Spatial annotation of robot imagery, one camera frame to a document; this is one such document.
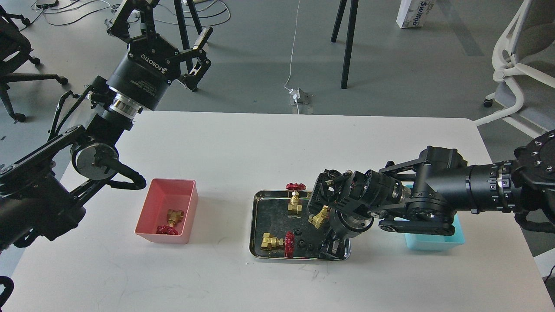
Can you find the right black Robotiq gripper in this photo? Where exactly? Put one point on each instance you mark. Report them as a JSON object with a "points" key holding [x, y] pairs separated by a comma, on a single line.
{"points": [[352, 199]]}

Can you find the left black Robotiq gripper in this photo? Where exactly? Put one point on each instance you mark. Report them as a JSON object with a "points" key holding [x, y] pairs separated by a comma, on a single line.
{"points": [[143, 73]]}

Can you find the brass valve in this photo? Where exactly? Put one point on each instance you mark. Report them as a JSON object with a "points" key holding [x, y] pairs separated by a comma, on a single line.
{"points": [[269, 243], [294, 207], [321, 218], [173, 218]]}

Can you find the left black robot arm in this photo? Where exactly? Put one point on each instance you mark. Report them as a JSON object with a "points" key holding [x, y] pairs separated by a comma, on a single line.
{"points": [[44, 193]]}

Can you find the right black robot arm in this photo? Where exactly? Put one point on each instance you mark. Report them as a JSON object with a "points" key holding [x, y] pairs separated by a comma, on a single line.
{"points": [[422, 196]]}

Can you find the small black gear upper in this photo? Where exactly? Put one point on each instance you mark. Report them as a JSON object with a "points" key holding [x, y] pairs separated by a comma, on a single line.
{"points": [[298, 231]]}

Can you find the blue plastic box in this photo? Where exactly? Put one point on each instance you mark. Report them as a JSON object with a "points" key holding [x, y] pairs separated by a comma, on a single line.
{"points": [[436, 242]]}

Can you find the pink plastic box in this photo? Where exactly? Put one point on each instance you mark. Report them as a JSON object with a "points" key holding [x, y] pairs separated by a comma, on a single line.
{"points": [[165, 194]]}

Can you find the white cardboard box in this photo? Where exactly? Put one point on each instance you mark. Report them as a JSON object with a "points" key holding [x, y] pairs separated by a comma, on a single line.
{"points": [[413, 13]]}

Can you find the metal tray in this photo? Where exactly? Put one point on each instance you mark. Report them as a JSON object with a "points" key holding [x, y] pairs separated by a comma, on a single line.
{"points": [[269, 214]]}

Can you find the black office chair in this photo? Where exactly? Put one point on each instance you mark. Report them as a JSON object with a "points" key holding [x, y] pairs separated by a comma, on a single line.
{"points": [[14, 52]]}

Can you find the grey floor power socket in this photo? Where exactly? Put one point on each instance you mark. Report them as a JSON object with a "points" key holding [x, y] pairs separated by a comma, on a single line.
{"points": [[298, 97]]}

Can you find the white office chair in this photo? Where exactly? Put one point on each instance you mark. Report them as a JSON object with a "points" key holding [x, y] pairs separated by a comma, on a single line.
{"points": [[525, 86]]}

